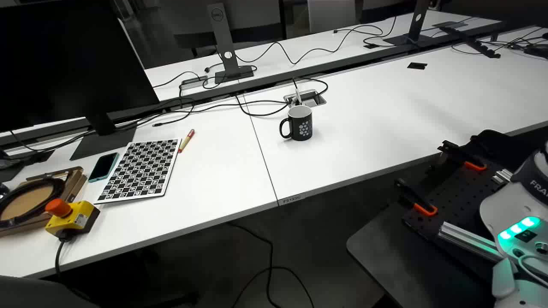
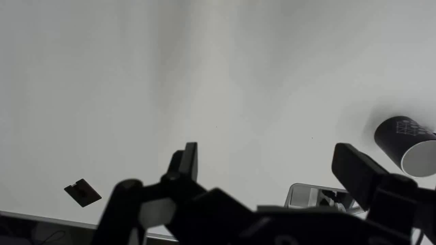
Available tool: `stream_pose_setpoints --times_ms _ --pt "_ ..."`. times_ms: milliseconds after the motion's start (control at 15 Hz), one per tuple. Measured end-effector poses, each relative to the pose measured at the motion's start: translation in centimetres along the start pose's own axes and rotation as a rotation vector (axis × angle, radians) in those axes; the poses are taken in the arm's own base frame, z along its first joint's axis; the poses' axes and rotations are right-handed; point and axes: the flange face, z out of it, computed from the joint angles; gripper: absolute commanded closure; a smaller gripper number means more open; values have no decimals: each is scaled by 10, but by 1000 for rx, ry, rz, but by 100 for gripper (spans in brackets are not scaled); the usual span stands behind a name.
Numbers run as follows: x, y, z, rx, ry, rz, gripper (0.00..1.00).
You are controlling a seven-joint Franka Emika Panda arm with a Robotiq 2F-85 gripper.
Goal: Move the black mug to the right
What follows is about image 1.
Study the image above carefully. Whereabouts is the grey Dell monitor stand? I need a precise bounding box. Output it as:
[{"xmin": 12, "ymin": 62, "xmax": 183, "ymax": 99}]
[{"xmin": 204, "ymin": 2, "xmax": 257, "ymax": 85}]

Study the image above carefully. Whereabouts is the grey desk power socket box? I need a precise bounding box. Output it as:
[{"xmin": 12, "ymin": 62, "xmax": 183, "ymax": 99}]
[{"xmin": 283, "ymin": 87, "xmax": 329, "ymax": 109}]

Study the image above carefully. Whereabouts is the yellow and red toy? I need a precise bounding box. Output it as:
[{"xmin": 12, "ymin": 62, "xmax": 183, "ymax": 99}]
[{"xmin": 43, "ymin": 197, "xmax": 101, "ymax": 239}]

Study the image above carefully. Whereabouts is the black power strip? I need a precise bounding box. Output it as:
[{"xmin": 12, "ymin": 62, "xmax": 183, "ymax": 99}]
[{"xmin": 438, "ymin": 22, "xmax": 504, "ymax": 60}]

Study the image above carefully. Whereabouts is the black smartphone with teal case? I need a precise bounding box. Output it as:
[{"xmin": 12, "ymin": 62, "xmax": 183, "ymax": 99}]
[{"xmin": 87, "ymin": 151, "xmax": 122, "ymax": 185}]

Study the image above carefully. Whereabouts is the black desk divider rail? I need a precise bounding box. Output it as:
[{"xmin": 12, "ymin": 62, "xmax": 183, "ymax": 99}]
[{"xmin": 0, "ymin": 19, "xmax": 548, "ymax": 151}]

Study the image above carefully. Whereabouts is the aluminium profile bar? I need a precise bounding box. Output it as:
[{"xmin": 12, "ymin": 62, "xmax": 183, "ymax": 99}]
[{"xmin": 437, "ymin": 221, "xmax": 507, "ymax": 263}]

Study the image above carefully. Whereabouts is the white power plug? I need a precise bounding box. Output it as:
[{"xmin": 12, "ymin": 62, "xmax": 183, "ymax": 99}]
[{"xmin": 284, "ymin": 92, "xmax": 305, "ymax": 109}]

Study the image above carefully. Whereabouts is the large black monitor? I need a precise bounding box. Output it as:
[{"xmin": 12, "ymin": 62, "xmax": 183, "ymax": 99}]
[{"xmin": 0, "ymin": 0, "xmax": 161, "ymax": 135}]

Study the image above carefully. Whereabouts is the round cardboard wooden holder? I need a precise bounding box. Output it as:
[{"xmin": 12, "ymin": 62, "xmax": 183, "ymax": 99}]
[{"xmin": 0, "ymin": 166, "xmax": 89, "ymax": 238}]

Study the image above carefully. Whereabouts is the black dotted calibration board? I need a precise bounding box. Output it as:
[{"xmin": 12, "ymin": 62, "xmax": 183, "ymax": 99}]
[{"xmin": 94, "ymin": 137, "xmax": 182, "ymax": 205}]

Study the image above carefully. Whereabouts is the black cable under desk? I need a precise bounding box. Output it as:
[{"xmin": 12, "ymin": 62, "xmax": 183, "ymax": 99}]
[{"xmin": 228, "ymin": 221, "xmax": 315, "ymax": 308}]

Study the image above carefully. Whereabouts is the orange marker pen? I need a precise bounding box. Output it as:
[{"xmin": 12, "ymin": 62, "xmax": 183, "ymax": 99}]
[{"xmin": 176, "ymin": 127, "xmax": 197, "ymax": 154}]

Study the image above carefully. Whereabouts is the black mug with white print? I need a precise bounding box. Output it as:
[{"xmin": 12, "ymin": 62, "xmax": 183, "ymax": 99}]
[{"xmin": 277, "ymin": 104, "xmax": 315, "ymax": 142}]

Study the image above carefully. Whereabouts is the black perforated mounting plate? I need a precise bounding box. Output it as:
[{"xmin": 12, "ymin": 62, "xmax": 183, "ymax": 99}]
[{"xmin": 401, "ymin": 164, "xmax": 516, "ymax": 270}]

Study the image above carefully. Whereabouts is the black clamp with orange handle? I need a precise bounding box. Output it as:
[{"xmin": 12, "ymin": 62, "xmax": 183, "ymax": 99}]
[
  {"xmin": 394, "ymin": 176, "xmax": 440, "ymax": 219},
  {"xmin": 437, "ymin": 139, "xmax": 490, "ymax": 174}
]

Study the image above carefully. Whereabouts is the black flat monitor base plate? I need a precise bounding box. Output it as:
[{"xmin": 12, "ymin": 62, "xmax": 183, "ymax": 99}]
[{"xmin": 69, "ymin": 111, "xmax": 139, "ymax": 161}]

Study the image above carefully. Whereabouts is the dark grey robot mounting table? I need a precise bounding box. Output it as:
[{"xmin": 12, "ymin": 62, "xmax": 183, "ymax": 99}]
[{"xmin": 344, "ymin": 169, "xmax": 504, "ymax": 308}]

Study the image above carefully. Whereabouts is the dark grey monitor stand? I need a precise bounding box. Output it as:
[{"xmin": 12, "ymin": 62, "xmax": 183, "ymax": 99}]
[{"xmin": 392, "ymin": 0, "xmax": 442, "ymax": 48}]

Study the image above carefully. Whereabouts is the black emergency stop cable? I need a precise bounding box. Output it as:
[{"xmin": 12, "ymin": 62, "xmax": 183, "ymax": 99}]
[{"xmin": 53, "ymin": 236, "xmax": 75, "ymax": 287}]

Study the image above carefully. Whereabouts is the black looped cable at socket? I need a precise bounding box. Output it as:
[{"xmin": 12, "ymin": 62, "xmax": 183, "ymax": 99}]
[{"xmin": 233, "ymin": 75, "xmax": 332, "ymax": 120}]

